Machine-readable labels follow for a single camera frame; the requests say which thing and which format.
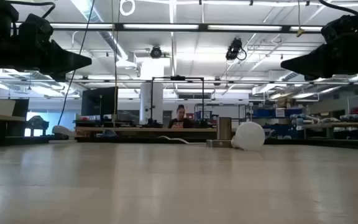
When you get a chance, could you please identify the blue storage bin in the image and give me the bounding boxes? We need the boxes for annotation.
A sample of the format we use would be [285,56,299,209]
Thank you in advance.
[285,107,304,118]
[252,107,276,118]
[261,124,298,138]

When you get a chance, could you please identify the thin black frame rail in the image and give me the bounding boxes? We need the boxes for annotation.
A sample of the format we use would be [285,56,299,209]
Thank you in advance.
[0,78,358,86]

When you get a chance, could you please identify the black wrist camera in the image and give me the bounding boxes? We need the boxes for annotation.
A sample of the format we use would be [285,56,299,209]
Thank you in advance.
[321,14,358,44]
[17,13,55,42]

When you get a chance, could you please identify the small blue object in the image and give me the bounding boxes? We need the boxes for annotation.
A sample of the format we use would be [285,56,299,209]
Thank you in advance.
[101,128,118,138]

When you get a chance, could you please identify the black overhead frame beam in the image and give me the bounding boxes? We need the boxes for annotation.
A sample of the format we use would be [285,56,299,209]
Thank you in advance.
[12,22,326,34]

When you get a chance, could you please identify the black hanging cable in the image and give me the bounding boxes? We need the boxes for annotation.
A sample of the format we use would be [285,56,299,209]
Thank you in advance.
[57,0,96,126]

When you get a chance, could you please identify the white lamp cord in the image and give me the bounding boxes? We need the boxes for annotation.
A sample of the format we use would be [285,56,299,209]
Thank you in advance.
[158,135,209,145]

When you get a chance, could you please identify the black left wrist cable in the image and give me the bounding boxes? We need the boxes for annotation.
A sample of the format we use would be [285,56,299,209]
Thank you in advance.
[6,0,57,19]

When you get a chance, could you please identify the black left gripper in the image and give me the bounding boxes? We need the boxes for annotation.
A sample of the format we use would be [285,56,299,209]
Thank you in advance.
[0,39,93,83]

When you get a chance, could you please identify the white LED light strip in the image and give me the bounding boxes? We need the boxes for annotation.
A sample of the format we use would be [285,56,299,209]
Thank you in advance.
[122,24,200,30]
[50,23,114,30]
[207,24,283,31]
[290,26,323,32]

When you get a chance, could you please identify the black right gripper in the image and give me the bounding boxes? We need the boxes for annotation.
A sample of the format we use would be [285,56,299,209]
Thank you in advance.
[280,42,358,81]

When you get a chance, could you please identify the yellow hanging plug cable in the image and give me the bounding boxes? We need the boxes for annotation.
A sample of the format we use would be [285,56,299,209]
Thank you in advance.
[296,0,306,39]

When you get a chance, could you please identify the white lightbulb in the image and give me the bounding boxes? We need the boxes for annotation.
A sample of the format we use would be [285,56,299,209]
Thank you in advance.
[231,121,266,152]

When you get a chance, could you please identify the wooden workbench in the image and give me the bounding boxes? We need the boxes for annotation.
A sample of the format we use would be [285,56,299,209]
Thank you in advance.
[301,122,358,139]

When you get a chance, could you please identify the metal lamp socket base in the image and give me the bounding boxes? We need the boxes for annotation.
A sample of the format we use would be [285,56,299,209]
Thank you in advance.
[206,116,233,148]

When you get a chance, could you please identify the silver ceiling duct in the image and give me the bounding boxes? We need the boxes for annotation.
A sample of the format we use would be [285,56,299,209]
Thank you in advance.
[70,0,130,62]

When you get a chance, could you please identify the white building column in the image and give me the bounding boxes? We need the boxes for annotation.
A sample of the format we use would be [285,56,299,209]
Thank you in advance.
[139,58,165,125]

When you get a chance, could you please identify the black dome ceiling camera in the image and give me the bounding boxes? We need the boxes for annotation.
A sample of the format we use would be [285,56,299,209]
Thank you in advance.
[149,45,163,60]

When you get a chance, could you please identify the dark background machine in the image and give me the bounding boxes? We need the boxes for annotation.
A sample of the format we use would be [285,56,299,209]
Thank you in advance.
[25,115,50,137]

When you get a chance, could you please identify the black computer monitor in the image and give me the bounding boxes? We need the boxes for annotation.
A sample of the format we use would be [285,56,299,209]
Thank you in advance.
[81,86,119,118]

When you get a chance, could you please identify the black cabinet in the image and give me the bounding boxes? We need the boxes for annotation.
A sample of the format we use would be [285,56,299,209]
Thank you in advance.
[11,98,30,137]

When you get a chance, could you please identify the person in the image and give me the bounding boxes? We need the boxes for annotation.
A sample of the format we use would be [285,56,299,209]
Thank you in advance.
[167,104,195,129]

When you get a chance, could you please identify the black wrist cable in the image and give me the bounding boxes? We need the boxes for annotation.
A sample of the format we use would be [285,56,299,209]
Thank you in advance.
[6,0,57,19]
[318,0,358,16]

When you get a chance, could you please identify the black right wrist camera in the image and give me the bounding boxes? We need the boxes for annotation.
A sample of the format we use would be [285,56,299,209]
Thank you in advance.
[321,14,358,44]

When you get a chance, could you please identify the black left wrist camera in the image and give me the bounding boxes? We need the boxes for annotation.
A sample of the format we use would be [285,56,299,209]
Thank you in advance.
[17,13,55,42]

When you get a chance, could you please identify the brown cardboard box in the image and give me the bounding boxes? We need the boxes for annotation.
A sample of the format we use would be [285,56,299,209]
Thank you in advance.
[273,96,295,108]

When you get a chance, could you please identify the large wooden desk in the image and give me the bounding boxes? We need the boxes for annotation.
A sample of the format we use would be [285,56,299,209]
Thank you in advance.
[75,126,272,140]

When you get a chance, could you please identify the black hanging camera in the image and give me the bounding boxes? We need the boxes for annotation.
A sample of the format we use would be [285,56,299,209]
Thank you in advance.
[225,37,248,62]

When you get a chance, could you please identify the white cable ring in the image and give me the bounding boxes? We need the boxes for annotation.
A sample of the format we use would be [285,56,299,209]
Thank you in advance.
[119,0,135,17]

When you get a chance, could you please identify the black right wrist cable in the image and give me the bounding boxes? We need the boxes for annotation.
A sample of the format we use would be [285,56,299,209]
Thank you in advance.
[318,0,358,16]

